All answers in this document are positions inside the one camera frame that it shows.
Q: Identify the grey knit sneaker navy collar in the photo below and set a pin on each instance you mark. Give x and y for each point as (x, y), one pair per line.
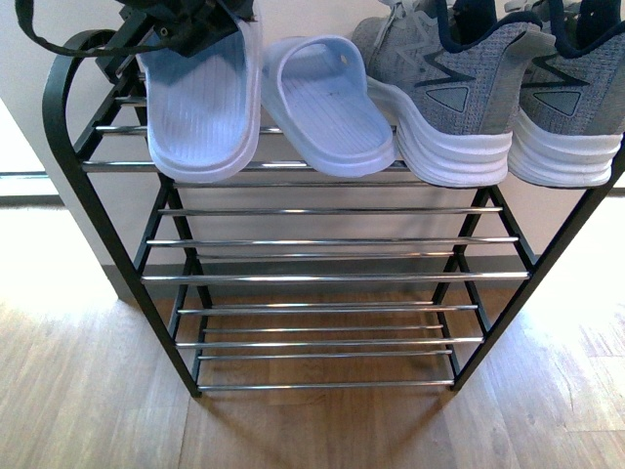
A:
(571, 121)

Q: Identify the black metal shoe rack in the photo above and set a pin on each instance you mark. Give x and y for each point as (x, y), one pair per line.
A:
(281, 278)

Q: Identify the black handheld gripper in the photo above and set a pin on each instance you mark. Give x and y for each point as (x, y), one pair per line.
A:
(185, 27)

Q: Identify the light blue slide slipper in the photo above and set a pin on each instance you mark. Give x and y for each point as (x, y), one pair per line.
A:
(204, 112)

